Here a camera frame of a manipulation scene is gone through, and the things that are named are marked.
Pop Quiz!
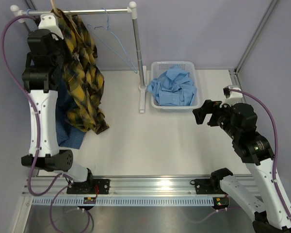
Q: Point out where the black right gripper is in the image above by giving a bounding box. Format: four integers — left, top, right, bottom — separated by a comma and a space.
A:
193, 99, 239, 140

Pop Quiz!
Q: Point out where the light blue shirt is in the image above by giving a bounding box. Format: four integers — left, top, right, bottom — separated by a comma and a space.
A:
147, 65, 197, 107

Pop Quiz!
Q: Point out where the yellow plaid shirt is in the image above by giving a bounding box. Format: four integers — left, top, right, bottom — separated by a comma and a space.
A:
54, 9, 109, 134

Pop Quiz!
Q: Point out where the light blue wire hanger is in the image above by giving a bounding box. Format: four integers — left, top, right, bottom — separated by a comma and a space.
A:
87, 7, 138, 75

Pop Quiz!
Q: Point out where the wooden hanger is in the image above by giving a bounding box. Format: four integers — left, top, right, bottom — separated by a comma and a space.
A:
50, 0, 59, 16

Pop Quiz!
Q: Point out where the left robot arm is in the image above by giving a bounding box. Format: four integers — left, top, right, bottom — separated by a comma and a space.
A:
21, 29, 95, 194

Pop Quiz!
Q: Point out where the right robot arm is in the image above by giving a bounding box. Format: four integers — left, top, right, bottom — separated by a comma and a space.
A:
193, 100, 291, 233

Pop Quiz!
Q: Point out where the blue checkered shirt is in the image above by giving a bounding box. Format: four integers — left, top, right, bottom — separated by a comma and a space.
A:
55, 80, 85, 149

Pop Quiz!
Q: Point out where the white plastic basket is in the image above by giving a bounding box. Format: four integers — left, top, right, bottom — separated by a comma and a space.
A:
149, 61, 202, 112

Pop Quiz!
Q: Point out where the white clothes rack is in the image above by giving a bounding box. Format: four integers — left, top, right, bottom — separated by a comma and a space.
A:
10, 1, 146, 114

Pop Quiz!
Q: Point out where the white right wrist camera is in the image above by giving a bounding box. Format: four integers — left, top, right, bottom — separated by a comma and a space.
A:
220, 85, 243, 108

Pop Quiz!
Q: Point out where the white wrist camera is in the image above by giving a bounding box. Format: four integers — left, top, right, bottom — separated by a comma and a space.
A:
38, 13, 64, 39
220, 85, 243, 108

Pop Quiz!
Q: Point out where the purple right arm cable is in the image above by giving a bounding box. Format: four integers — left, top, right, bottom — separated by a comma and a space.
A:
184, 88, 291, 233

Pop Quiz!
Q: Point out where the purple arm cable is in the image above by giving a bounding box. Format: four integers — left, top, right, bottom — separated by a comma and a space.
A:
1, 16, 94, 233
184, 88, 291, 233

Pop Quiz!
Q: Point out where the aluminium frame post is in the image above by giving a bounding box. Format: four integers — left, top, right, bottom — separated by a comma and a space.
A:
228, 0, 280, 89

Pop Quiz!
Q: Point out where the white slotted cable duct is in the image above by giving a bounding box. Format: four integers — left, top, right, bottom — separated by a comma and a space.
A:
32, 196, 214, 206

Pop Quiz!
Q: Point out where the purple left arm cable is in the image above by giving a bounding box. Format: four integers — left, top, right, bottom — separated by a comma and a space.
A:
1, 16, 94, 233

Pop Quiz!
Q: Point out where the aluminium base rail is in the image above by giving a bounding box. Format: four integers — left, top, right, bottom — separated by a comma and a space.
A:
21, 174, 265, 196

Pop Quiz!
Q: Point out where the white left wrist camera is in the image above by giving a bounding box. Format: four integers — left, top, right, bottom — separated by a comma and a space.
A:
38, 13, 64, 39

